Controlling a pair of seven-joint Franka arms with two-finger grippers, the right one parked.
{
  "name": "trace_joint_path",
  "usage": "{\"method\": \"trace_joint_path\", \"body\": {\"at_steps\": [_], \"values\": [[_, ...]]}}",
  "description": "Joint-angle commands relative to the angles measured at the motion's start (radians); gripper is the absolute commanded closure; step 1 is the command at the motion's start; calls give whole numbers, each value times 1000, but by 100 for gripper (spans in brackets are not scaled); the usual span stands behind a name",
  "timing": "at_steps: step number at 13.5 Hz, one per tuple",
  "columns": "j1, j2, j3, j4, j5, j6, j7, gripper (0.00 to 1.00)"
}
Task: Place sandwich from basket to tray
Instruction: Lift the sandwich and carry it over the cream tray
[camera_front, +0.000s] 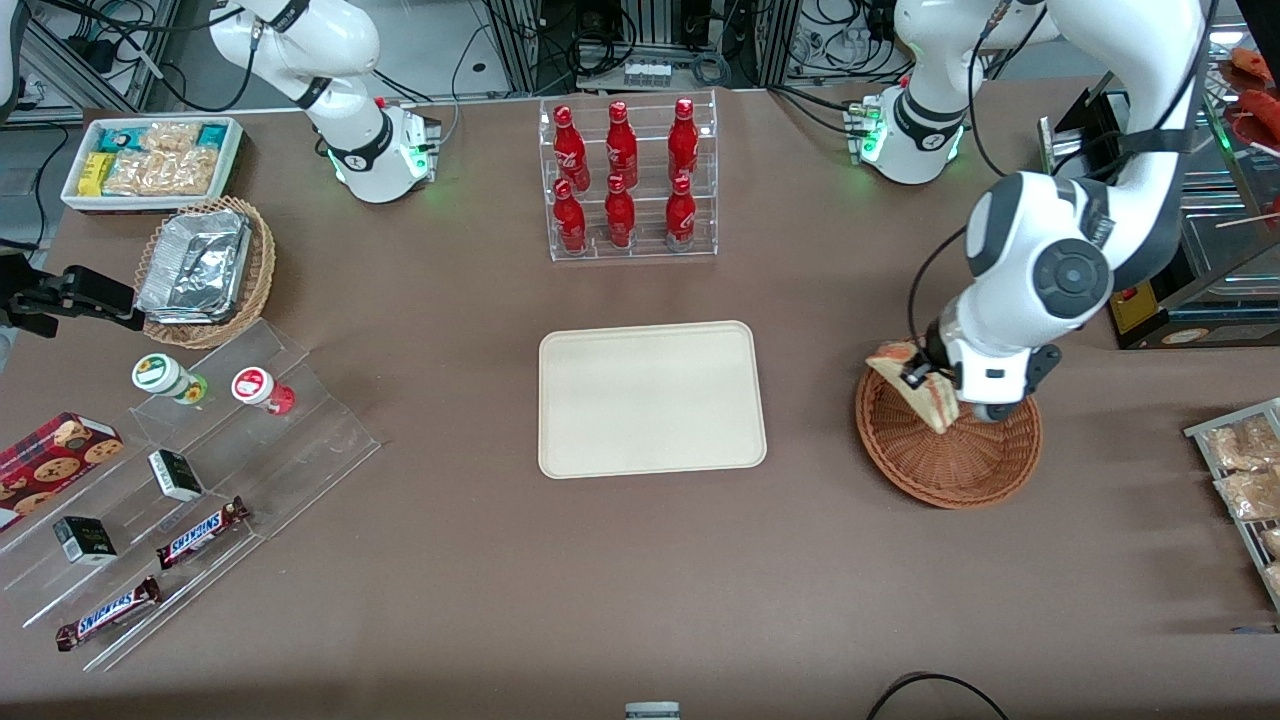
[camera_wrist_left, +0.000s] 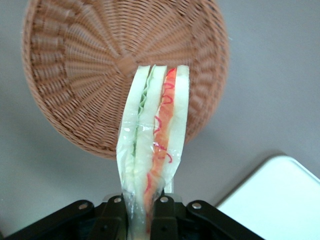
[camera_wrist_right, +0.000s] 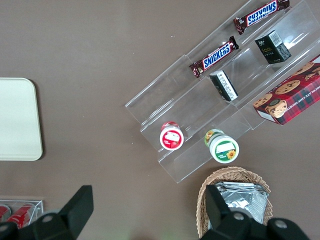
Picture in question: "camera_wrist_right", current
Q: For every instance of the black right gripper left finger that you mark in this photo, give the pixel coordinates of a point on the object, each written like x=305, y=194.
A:
x=75, y=210

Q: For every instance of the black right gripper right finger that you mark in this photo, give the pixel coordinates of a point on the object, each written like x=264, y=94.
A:
x=222, y=220

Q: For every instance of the aluminium foil tray stack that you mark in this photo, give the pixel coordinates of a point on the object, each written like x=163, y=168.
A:
x=240, y=197

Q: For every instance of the oval light wicker basket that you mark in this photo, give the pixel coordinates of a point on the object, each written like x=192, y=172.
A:
x=225, y=175

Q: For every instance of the cream plastic tray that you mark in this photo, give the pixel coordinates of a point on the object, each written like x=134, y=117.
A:
x=17, y=120

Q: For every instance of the clear acrylic bottle rack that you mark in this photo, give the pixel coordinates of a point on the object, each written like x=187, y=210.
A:
x=40, y=207

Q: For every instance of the red cola bottle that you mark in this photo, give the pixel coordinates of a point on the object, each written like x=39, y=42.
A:
x=5, y=211
x=21, y=215

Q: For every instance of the green lid sunflower cup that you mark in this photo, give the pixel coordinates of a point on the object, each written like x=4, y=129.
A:
x=223, y=148

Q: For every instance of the red lid strawberry cup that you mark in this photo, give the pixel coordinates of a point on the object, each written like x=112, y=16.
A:
x=171, y=138

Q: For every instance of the clear acrylic stepped shelf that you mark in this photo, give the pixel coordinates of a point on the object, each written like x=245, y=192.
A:
x=175, y=105

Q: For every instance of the small black carton box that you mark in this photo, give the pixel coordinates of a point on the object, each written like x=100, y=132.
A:
x=223, y=85
x=272, y=47

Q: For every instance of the red tartan cookie box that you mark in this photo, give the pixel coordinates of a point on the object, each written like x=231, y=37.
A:
x=292, y=100

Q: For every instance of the Snickers chocolate bar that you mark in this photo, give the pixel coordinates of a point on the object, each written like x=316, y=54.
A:
x=261, y=15
x=215, y=56

